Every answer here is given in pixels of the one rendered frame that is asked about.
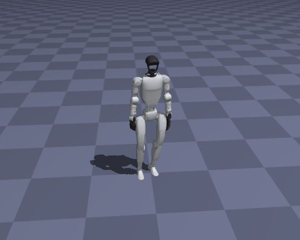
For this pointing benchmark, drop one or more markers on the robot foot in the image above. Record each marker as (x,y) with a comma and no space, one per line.
(153,170)
(140,174)

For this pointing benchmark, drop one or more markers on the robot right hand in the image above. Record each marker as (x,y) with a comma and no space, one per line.
(133,124)

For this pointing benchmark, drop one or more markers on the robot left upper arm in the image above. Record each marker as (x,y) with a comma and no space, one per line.
(166,87)

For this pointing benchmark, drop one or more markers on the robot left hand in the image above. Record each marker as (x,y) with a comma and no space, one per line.
(168,121)

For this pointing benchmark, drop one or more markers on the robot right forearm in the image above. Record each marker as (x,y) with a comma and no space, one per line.
(132,112)

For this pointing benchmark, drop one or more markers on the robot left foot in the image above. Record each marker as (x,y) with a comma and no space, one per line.
(153,170)

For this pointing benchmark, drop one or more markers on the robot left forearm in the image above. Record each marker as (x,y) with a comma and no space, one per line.
(168,107)

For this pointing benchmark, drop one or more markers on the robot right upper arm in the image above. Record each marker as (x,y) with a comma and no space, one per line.
(136,82)

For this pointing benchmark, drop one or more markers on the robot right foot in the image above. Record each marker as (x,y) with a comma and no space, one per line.
(140,174)

